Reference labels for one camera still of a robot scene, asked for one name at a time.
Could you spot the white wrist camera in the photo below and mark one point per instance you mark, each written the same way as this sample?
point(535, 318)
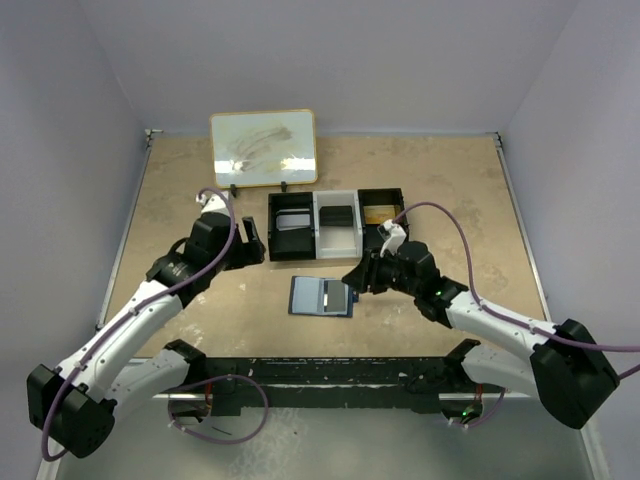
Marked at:
point(393, 236)
point(213, 203)

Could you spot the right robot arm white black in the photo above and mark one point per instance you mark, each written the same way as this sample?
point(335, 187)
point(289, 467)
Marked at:
point(561, 365)

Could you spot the white middle tray compartment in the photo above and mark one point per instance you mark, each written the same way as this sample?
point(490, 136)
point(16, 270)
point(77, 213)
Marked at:
point(338, 242)

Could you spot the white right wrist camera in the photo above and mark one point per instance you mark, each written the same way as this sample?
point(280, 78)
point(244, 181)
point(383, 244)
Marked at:
point(393, 236)

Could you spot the white card in tray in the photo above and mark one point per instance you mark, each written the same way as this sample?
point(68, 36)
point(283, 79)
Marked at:
point(293, 219)

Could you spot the blue leather card holder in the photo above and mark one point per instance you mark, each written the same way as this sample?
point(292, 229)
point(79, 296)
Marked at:
point(307, 295)

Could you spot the black card case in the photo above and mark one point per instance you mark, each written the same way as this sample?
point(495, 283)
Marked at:
point(336, 216)

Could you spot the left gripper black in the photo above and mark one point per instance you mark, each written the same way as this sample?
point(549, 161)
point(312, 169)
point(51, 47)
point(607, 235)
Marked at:
point(248, 253)

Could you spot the black tray compartment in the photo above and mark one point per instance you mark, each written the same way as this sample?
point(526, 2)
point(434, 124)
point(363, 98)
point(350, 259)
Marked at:
point(294, 245)
point(394, 196)

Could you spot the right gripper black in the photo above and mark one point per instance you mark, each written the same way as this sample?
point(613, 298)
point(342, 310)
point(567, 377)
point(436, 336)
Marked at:
point(364, 276)

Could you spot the black left tray compartment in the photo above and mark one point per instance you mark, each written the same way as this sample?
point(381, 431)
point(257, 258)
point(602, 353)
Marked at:
point(294, 245)

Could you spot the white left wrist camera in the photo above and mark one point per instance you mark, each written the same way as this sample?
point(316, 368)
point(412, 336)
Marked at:
point(213, 203)

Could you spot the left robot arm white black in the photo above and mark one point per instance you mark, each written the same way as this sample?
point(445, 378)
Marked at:
point(77, 403)

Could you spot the whiteboard with wooden frame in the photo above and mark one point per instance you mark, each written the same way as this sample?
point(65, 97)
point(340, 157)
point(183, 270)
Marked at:
point(264, 148)

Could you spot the gold card in tray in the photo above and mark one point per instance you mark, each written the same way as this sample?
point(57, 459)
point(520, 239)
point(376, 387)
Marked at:
point(378, 214)

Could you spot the black right tray compartment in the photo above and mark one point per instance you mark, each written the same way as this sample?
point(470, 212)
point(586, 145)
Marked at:
point(394, 196)

